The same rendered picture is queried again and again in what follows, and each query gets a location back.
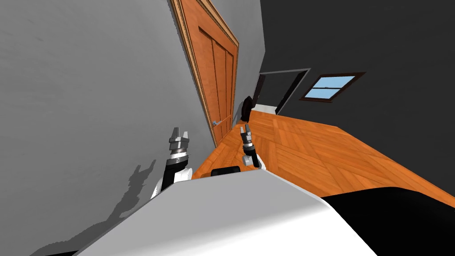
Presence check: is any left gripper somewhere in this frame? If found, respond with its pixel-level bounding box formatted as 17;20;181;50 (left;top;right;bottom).
168;127;190;153

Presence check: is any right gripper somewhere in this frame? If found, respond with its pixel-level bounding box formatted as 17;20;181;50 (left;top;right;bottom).
239;124;254;146

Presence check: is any black rounded object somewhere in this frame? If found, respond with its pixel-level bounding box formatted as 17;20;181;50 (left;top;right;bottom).
240;96;254;123

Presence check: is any orange wooden door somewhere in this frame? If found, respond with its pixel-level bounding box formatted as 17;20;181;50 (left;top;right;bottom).
179;0;239;147

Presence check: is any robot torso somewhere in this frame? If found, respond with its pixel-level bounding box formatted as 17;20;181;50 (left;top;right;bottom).
76;165;378;256

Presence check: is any brown framed window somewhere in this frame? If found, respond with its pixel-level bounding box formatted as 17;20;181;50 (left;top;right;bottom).
299;72;367;104

